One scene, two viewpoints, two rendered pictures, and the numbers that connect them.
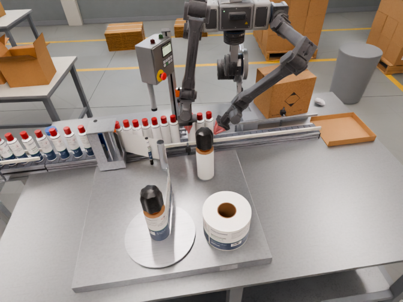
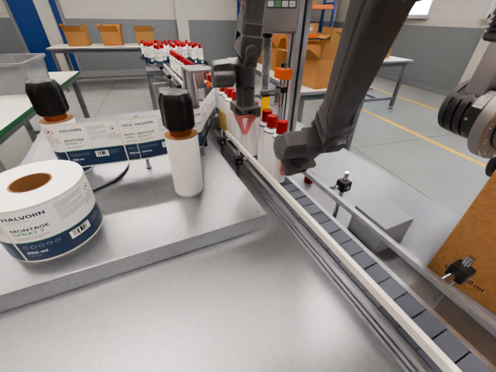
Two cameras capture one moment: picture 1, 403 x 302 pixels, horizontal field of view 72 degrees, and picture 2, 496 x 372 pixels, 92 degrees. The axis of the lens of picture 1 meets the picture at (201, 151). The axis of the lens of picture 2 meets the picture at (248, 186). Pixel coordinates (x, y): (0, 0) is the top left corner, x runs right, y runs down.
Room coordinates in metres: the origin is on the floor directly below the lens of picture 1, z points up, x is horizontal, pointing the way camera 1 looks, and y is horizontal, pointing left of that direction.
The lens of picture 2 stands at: (0.98, -0.66, 1.33)
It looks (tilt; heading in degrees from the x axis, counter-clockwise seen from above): 35 degrees down; 71
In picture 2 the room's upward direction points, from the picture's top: 1 degrees clockwise
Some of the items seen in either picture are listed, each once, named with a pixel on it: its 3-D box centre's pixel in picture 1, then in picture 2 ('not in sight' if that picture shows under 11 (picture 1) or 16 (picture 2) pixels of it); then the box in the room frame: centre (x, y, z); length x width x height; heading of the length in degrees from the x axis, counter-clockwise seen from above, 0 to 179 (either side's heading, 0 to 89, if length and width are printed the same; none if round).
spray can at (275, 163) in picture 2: (208, 126); (279, 153); (1.29, -0.05, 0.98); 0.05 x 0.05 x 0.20
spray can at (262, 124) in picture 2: (191, 128); (266, 139); (1.29, 0.05, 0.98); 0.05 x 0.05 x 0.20
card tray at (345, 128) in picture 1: (341, 128); not in sight; (1.38, -0.90, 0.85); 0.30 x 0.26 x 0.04; 96
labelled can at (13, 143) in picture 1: (17, 148); not in sight; (1.18, 1.02, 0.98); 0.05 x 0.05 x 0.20
